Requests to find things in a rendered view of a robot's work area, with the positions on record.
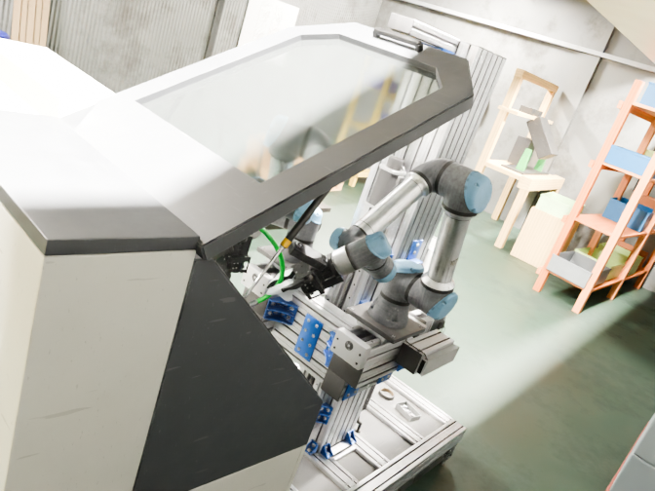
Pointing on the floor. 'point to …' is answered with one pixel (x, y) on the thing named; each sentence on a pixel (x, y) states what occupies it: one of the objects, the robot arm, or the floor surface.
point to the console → (47, 80)
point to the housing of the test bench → (79, 307)
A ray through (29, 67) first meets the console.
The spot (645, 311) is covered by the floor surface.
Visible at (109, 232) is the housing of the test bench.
